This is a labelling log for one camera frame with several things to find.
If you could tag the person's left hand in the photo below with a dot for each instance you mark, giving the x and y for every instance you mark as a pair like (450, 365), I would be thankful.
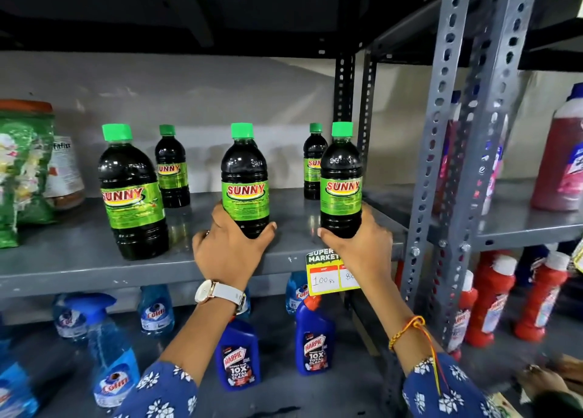
(225, 256)

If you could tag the person's right hand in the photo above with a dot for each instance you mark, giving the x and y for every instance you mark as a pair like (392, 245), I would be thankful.
(364, 253)

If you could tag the person's right thumb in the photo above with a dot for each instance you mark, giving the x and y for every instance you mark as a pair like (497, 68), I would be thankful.
(330, 237)

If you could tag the person's left thumb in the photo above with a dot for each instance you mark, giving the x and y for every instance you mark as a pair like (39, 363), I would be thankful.
(263, 239)

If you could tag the large dark green-capped bottle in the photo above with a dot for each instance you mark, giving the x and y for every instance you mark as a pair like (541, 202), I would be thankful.
(245, 176)
(132, 203)
(340, 176)

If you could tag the person's right forearm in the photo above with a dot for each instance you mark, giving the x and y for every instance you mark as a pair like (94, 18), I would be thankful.
(401, 322)

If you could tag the person's left forearm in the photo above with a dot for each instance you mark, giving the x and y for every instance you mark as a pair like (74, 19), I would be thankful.
(200, 331)

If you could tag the yellow and red price tag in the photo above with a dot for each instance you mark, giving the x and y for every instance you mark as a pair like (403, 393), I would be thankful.
(325, 274)

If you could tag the white wrist watch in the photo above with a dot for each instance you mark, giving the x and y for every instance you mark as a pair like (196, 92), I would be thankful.
(223, 291)

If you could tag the small dark green-capped bottle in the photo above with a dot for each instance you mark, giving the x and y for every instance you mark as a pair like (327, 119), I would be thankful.
(172, 171)
(313, 162)

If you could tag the blue toilet cleaner bottle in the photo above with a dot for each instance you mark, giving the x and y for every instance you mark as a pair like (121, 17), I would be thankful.
(237, 358)
(314, 340)

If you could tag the slim pink cleaner bottle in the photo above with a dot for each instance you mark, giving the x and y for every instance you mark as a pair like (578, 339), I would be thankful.
(445, 158)
(494, 176)

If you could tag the red toilet cleaner bottle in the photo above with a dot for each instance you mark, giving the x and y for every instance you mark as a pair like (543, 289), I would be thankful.
(542, 299)
(462, 322)
(489, 303)

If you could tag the person's left blue floral sleeve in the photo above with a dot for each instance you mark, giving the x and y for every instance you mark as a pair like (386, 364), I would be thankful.
(161, 392)

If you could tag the person's blue floral sleeve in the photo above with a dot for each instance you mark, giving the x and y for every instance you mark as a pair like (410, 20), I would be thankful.
(161, 392)
(451, 395)

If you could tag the grey metal shelf rack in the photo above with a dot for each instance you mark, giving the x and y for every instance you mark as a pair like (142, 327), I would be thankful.
(68, 258)
(514, 221)

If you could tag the person's right blue floral sleeve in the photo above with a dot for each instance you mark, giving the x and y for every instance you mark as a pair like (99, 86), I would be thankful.
(451, 395)

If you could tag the blue trigger spray bottle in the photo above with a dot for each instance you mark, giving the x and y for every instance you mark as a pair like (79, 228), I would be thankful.
(111, 367)

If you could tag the white-labelled jar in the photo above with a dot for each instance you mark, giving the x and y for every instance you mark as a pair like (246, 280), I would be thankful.
(63, 171)

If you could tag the large pink cleaner bottle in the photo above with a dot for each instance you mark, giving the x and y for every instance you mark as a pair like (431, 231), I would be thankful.
(558, 167)

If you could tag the green floral packet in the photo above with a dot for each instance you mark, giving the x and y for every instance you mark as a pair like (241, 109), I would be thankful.
(25, 176)

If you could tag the orange-lidded container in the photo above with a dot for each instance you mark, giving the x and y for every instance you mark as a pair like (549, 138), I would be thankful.
(25, 105)

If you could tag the blue cleaner pouch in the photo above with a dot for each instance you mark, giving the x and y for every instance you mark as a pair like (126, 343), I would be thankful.
(13, 390)

